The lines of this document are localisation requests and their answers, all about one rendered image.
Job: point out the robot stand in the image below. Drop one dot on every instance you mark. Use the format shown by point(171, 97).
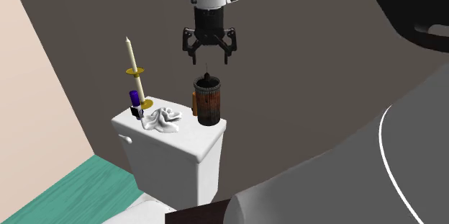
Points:
point(196, 214)

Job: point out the cream candle in gold holder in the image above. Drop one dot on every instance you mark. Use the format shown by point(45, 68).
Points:
point(132, 58)

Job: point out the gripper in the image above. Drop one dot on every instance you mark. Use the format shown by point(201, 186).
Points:
point(209, 23)

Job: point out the purple capped marker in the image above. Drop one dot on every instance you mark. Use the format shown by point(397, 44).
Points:
point(134, 99)

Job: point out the crumpled white cloth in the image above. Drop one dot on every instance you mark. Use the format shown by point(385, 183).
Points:
point(163, 120)

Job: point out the white toilet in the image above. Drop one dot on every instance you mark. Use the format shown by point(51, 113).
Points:
point(168, 167)

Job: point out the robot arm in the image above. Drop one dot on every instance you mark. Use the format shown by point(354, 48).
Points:
point(350, 181)

